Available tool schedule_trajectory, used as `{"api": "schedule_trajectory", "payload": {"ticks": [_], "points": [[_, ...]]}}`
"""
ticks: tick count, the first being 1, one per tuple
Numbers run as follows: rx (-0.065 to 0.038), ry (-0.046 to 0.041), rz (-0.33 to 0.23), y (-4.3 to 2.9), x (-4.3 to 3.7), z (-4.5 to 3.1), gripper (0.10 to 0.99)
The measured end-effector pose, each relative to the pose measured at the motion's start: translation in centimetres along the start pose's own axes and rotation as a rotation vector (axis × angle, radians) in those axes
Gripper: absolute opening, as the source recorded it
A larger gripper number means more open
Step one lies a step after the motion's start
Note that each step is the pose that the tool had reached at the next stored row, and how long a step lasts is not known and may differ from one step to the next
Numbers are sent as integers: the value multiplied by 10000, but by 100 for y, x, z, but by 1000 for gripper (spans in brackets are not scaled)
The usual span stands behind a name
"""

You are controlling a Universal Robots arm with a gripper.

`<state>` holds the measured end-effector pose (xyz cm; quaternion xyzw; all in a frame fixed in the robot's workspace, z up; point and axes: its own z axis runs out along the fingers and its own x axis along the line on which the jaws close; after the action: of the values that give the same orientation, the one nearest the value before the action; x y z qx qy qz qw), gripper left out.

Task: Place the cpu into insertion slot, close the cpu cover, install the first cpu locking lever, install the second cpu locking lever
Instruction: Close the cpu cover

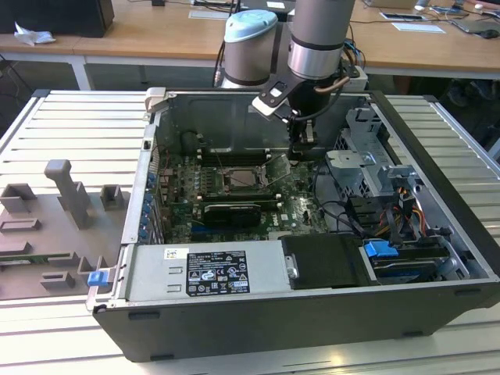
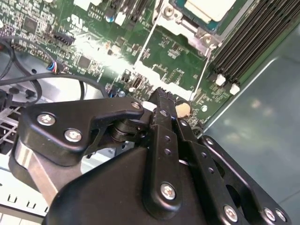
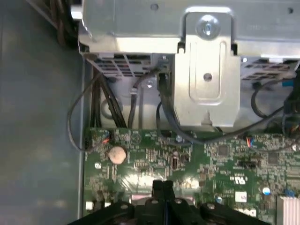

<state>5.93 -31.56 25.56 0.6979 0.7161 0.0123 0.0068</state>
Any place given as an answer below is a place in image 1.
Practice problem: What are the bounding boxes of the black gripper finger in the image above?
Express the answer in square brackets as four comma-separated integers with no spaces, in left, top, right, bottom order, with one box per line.
[288,116,318,159]

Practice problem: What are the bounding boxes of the metal socket cover frame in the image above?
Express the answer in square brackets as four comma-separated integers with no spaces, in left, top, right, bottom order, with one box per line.
[260,155,294,188]

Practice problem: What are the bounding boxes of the silver CPU with green edge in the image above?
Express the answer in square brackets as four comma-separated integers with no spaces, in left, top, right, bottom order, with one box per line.
[227,170,261,191]

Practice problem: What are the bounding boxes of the thin wire locking lever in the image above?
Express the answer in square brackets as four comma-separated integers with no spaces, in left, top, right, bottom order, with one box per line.
[212,148,227,174]

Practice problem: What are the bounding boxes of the black RAM slot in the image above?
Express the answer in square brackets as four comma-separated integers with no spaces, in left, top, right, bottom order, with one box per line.
[200,155,271,162]
[198,197,284,206]
[200,160,270,167]
[200,147,271,153]
[198,191,283,199]
[200,152,271,158]

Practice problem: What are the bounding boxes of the CPU socket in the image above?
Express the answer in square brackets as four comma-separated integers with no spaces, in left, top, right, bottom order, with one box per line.
[216,166,275,196]

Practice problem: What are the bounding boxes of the blue expansion slot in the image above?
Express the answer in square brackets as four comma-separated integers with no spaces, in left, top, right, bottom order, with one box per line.
[190,223,225,236]

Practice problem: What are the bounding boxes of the silver perforated drive cage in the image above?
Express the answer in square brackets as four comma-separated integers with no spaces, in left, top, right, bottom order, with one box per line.
[324,108,425,198]

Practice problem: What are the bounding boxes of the green motherboard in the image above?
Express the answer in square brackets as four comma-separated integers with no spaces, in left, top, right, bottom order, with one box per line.
[155,150,334,245]

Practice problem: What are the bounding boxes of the black graphics card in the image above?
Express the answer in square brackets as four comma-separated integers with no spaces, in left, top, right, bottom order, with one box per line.
[202,201,263,229]

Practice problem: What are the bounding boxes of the black cylinder part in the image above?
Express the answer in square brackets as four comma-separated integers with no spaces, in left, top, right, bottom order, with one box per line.
[180,130,202,155]

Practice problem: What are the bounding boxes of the black plastic shroud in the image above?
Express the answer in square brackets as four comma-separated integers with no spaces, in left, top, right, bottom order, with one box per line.
[280,234,370,291]

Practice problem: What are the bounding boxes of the dark framed tablet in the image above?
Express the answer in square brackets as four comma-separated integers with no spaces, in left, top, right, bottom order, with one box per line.
[379,11,428,22]

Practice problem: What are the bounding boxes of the white paper sheet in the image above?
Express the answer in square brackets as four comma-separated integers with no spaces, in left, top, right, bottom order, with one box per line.
[391,21,447,35]

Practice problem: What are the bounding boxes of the hard disk in blue carrier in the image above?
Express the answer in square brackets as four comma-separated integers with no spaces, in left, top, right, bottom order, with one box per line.
[362,240,450,286]

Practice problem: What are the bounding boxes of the light grey case latch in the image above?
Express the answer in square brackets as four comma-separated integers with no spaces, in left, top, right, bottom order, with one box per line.
[144,87,170,116]

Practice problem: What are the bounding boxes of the wooden desk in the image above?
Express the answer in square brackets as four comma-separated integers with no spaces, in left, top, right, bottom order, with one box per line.
[0,0,500,91]

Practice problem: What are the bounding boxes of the grey laptop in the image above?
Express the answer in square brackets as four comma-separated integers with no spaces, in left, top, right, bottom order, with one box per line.
[448,16,500,38]

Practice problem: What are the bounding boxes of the silver power supply with label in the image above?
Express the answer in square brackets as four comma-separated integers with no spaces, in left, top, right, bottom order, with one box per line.
[124,238,298,304]

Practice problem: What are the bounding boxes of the black silver PC case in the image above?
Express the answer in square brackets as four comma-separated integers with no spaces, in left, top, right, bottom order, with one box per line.
[87,86,500,363]

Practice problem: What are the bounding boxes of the blue plastic latch tab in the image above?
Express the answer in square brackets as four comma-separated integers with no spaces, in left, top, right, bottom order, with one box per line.
[87,270,108,289]

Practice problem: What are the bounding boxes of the black box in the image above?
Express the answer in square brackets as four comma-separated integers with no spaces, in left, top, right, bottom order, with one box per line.
[0,0,116,39]

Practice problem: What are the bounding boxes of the grey parts rack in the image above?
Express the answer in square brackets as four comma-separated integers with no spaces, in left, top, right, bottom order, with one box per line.
[0,158,132,302]

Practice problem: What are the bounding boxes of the crumpled white paper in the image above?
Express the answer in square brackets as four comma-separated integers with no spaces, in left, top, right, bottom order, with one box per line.
[13,20,57,48]

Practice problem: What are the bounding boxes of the green RAM stick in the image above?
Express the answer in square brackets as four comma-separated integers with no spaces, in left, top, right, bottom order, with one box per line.
[0,255,52,267]

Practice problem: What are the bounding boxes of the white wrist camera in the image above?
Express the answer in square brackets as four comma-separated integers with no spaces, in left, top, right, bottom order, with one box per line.
[251,76,298,120]

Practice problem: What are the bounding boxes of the black cable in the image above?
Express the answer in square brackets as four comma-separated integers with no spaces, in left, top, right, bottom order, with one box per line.
[311,162,334,220]
[320,199,370,241]

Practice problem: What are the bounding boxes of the blue cable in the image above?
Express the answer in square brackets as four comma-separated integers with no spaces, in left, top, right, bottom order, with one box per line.
[343,37,366,79]

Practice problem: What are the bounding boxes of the thin red wire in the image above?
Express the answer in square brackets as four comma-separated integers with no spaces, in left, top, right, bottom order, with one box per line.
[153,143,173,166]

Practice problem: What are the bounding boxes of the grey desk cable hatch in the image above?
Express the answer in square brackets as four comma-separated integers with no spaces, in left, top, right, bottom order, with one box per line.
[188,9,232,21]

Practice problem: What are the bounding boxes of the yellow orange power wires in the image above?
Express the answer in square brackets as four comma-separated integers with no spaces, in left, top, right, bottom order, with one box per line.
[405,206,427,236]

